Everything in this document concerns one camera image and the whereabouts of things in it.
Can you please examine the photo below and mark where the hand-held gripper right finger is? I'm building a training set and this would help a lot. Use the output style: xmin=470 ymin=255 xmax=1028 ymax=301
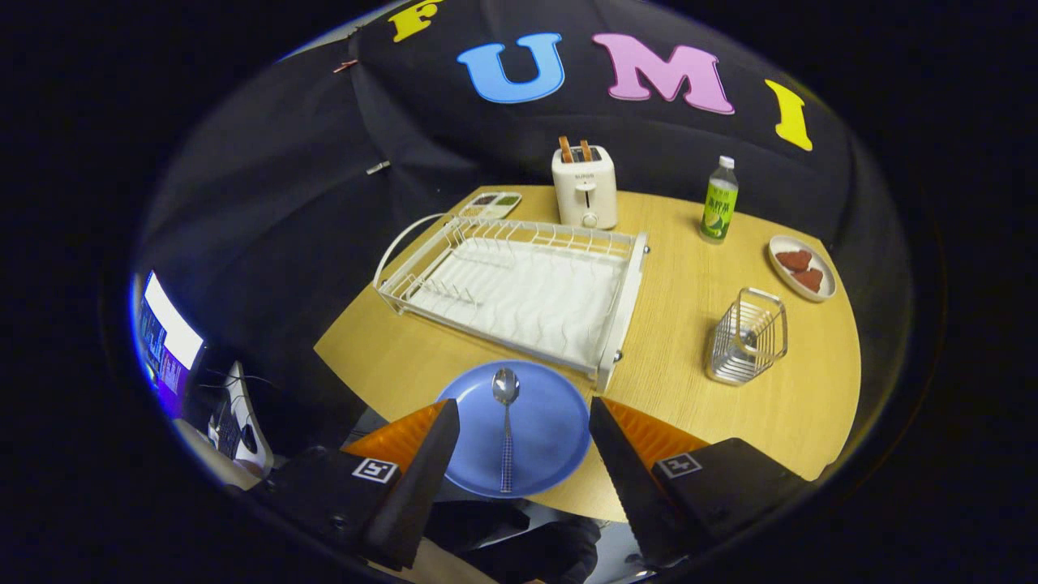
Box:
xmin=589 ymin=396 xmax=812 ymax=569

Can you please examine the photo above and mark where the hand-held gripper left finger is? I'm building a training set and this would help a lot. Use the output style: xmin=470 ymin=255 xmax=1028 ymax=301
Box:
xmin=255 ymin=397 xmax=461 ymax=571

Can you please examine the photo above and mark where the blue plate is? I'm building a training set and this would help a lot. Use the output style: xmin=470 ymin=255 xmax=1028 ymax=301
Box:
xmin=435 ymin=359 xmax=592 ymax=499

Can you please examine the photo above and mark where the metal spoon with checkered handle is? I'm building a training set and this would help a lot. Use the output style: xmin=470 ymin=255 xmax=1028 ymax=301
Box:
xmin=491 ymin=367 xmax=521 ymax=495

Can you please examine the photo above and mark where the metal wire basket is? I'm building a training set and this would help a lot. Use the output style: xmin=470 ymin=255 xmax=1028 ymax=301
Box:
xmin=705 ymin=286 xmax=790 ymax=387

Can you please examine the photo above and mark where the white wire dish rack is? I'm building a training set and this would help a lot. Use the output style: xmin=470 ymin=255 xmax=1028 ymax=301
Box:
xmin=372 ymin=212 xmax=650 ymax=393

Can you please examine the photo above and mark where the white compartment dish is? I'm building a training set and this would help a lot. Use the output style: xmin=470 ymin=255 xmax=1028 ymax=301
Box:
xmin=458 ymin=191 xmax=524 ymax=221

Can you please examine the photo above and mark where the white oval dish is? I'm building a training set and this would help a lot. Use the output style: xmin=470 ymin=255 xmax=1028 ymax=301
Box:
xmin=766 ymin=234 xmax=839 ymax=304

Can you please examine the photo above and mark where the computer keyboard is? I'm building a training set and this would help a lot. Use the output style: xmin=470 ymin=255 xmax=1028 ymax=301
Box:
xmin=212 ymin=361 xmax=274 ymax=473

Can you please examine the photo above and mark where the green label drink bottle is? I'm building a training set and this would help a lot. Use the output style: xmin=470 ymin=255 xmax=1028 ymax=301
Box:
xmin=699 ymin=155 xmax=740 ymax=245

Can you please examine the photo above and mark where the white toaster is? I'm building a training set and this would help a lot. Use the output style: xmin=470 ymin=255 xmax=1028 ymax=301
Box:
xmin=551 ymin=144 xmax=620 ymax=231

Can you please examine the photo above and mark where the computer monitor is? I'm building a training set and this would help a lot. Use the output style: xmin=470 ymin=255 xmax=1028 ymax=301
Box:
xmin=132 ymin=271 xmax=206 ymax=399

